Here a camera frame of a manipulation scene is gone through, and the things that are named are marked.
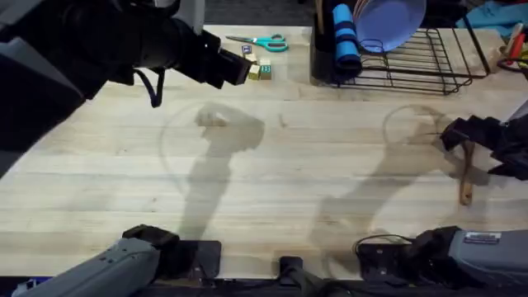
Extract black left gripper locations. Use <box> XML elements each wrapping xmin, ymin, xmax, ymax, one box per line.
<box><xmin>175</xmin><ymin>18</ymin><xmax>253</xmax><ymax>90</ymax></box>

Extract wooden spoon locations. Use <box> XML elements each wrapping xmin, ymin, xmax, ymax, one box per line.
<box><xmin>459</xmin><ymin>139</ymin><xmax>476</xmax><ymax>207</ymax></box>

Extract heap of toy blocks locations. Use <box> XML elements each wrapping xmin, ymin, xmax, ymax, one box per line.
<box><xmin>241</xmin><ymin>44</ymin><xmax>274</xmax><ymax>82</ymax></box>

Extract heap of colourful tools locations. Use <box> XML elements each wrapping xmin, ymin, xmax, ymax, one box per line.
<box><xmin>496</xmin><ymin>21</ymin><xmax>528</xmax><ymax>80</ymax></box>

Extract blue bottle with dark bands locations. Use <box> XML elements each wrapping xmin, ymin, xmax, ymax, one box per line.
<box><xmin>332</xmin><ymin>3</ymin><xmax>364</xmax><ymax>78</ymax></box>

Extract blue cloth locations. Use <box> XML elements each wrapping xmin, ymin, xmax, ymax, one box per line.
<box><xmin>455</xmin><ymin>0</ymin><xmax>528</xmax><ymax>39</ymax></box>

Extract blue plate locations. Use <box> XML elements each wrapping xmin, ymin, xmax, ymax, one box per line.
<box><xmin>352</xmin><ymin>0</ymin><xmax>427</xmax><ymax>54</ymax></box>

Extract green handled scissors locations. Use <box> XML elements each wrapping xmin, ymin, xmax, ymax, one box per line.
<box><xmin>224</xmin><ymin>33</ymin><xmax>290</xmax><ymax>54</ymax></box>

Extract black wire dish rack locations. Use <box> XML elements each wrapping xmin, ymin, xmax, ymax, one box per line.
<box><xmin>309</xmin><ymin>0</ymin><xmax>493</xmax><ymax>97</ymax></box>

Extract black cable loop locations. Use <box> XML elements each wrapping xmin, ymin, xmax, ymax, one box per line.
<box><xmin>132</xmin><ymin>67</ymin><xmax>167</xmax><ymax>109</ymax></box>

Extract wooden utensil handle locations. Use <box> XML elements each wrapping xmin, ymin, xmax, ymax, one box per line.
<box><xmin>314</xmin><ymin>0</ymin><xmax>325</xmax><ymax>35</ymax></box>

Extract thin black cable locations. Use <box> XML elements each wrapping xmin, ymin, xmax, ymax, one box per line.
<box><xmin>352</xmin><ymin>233</ymin><xmax>415</xmax><ymax>257</ymax></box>

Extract black rail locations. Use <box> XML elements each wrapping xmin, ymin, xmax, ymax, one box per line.
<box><xmin>0</xmin><ymin>255</ymin><xmax>528</xmax><ymax>297</ymax></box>

